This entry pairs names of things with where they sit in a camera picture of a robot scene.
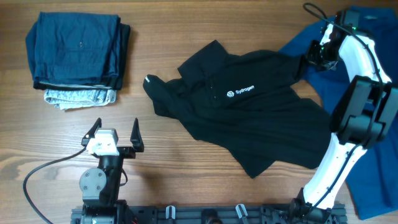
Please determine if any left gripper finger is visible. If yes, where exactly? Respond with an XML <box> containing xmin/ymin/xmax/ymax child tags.
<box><xmin>81</xmin><ymin>118</ymin><xmax>102</xmax><ymax>146</ymax></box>
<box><xmin>130</xmin><ymin>118</ymin><xmax>144</xmax><ymax>152</ymax></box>

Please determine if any black polo shirt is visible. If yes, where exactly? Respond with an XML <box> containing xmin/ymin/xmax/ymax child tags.
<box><xmin>143</xmin><ymin>41</ymin><xmax>331</xmax><ymax>178</ymax></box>

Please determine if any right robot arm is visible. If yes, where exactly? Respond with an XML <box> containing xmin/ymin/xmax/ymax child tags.
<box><xmin>286</xmin><ymin>2</ymin><xmax>397</xmax><ymax>223</ymax></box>

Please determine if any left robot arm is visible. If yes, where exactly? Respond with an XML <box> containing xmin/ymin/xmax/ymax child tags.
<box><xmin>70</xmin><ymin>118</ymin><xmax>144</xmax><ymax>224</ymax></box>

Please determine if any folded light grey garment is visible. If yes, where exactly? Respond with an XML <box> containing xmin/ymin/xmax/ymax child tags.
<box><xmin>44</xmin><ymin>90</ymin><xmax>117</xmax><ymax>110</ymax></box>

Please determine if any folded dark blue garment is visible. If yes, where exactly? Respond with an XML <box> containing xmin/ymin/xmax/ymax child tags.
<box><xmin>25</xmin><ymin>12</ymin><xmax>121</xmax><ymax>86</ymax></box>

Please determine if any blue polo shirt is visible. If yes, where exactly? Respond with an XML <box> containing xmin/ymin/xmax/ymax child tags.
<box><xmin>279</xmin><ymin>5</ymin><xmax>398</xmax><ymax>221</ymax></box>

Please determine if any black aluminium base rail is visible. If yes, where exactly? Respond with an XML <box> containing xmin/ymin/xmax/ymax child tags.
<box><xmin>70</xmin><ymin>204</ymin><xmax>348</xmax><ymax>224</ymax></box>

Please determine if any left grey rail clip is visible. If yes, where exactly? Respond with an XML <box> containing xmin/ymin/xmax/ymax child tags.
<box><xmin>165</xmin><ymin>205</ymin><xmax>176</xmax><ymax>220</ymax></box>

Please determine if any grey rail clip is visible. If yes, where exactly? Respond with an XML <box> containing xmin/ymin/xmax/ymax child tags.
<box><xmin>165</xmin><ymin>205</ymin><xmax>176</xmax><ymax>220</ymax></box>
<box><xmin>235</xmin><ymin>203</ymin><xmax>249</xmax><ymax>224</ymax></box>

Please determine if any right grey rail clip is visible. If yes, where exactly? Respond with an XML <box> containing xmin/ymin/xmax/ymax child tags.
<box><xmin>235</xmin><ymin>203</ymin><xmax>249</xmax><ymax>224</ymax></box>

